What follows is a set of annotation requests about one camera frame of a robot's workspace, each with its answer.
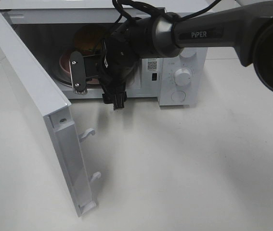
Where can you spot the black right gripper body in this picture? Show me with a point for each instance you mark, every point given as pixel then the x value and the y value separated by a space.
pixel 117 59

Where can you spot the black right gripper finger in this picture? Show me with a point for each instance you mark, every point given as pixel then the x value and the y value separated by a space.
pixel 77 73
pixel 115 94

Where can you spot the pink round plate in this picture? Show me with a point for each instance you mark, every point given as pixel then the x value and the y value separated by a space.
pixel 90 68

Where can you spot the burger with lettuce and cheese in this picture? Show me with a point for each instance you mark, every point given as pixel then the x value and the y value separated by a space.
pixel 88 39

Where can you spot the white microwave door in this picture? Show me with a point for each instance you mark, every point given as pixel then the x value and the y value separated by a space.
pixel 47 111

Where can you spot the round white door button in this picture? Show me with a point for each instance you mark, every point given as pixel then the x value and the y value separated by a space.
pixel 178 96

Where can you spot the white microwave knob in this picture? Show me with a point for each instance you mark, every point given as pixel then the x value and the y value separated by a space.
pixel 188 53
pixel 182 77

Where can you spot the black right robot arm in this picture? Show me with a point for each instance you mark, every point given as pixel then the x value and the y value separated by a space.
pixel 148 32

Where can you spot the white microwave oven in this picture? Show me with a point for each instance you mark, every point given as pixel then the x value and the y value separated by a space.
pixel 36 36

